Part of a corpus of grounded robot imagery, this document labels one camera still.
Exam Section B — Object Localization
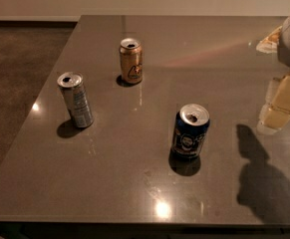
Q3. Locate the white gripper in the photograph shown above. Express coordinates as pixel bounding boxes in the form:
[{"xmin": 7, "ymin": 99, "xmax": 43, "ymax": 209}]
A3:
[{"xmin": 256, "ymin": 16, "xmax": 290, "ymax": 129}]

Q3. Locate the blue pepsi can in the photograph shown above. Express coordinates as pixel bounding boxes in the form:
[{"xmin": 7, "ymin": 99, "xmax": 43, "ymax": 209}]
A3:
[{"xmin": 171, "ymin": 104, "xmax": 210, "ymax": 158}]

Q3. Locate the silver energy drink can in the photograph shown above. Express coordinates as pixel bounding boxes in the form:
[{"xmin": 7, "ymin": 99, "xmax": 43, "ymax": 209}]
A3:
[{"xmin": 57, "ymin": 72, "xmax": 94, "ymax": 128}]

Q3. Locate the orange soda can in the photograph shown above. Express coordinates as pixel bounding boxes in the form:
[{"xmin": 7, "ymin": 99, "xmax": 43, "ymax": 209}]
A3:
[{"xmin": 120, "ymin": 38, "xmax": 143, "ymax": 85}]

